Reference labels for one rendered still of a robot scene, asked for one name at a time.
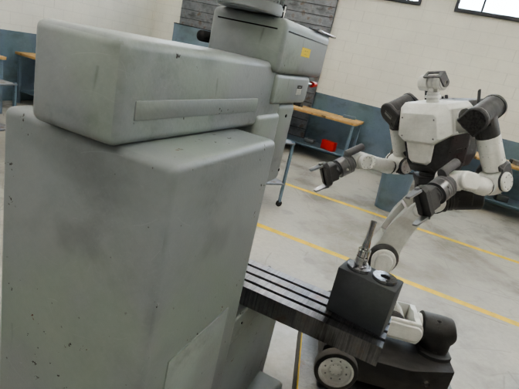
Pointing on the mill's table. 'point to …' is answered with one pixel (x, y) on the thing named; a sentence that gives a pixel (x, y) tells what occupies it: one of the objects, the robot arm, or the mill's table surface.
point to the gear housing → (289, 89)
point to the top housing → (269, 41)
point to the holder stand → (364, 295)
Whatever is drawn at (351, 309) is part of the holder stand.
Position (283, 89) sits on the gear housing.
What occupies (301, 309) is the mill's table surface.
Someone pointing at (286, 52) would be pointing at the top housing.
